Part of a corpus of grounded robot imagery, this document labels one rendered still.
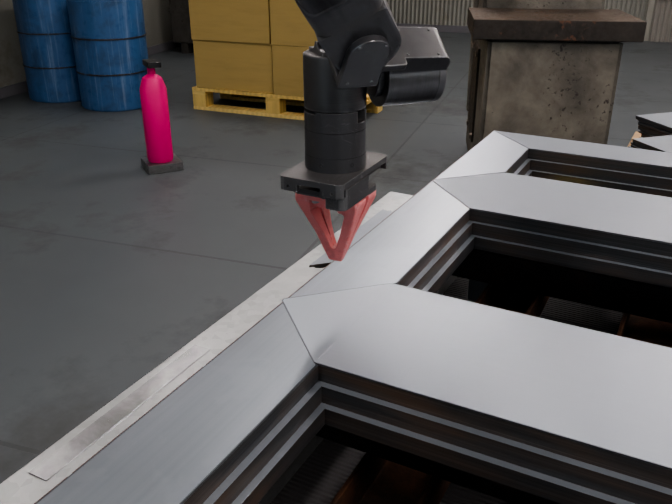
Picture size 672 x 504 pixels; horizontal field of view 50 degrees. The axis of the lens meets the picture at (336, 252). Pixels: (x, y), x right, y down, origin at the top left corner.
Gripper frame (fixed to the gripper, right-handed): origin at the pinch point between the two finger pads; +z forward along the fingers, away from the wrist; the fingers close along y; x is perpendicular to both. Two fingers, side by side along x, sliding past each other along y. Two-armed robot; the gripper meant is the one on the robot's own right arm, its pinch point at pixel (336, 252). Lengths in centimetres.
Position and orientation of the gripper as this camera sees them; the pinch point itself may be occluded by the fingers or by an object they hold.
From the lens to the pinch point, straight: 71.6
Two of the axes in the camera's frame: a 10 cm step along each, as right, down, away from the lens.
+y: 4.6, -3.8, 8.0
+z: 0.0, 9.1, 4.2
